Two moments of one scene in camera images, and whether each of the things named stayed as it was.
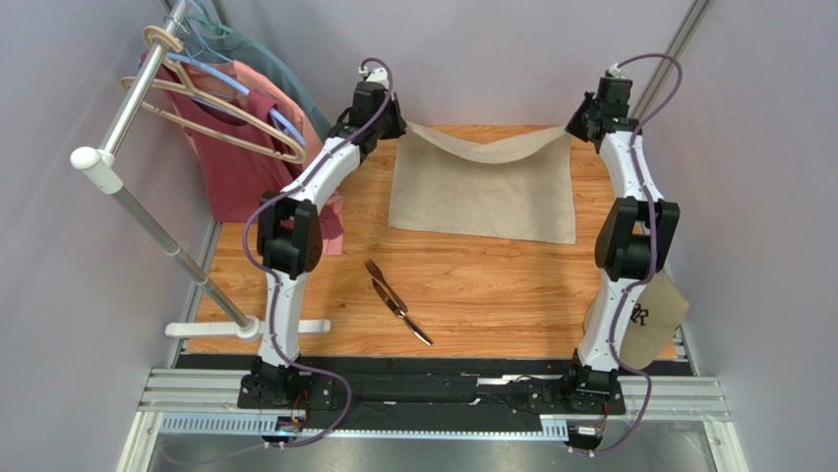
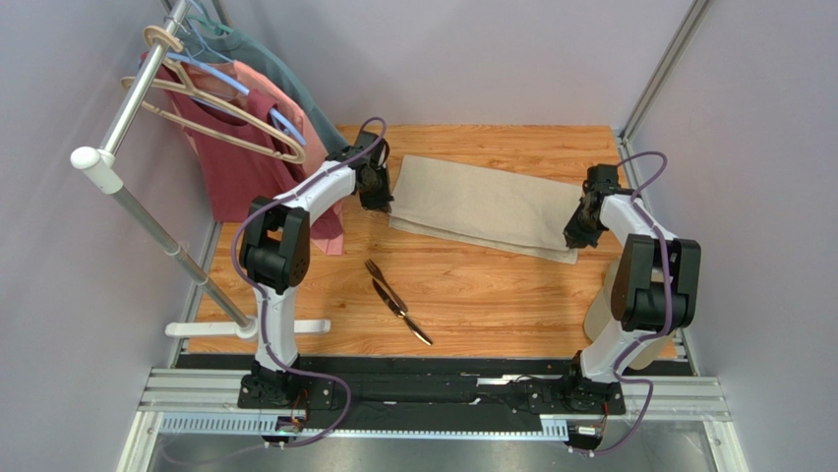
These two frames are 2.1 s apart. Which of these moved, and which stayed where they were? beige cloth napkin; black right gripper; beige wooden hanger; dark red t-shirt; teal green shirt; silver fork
Moved: beige cloth napkin; black right gripper
Stayed: silver fork; teal green shirt; dark red t-shirt; beige wooden hanger
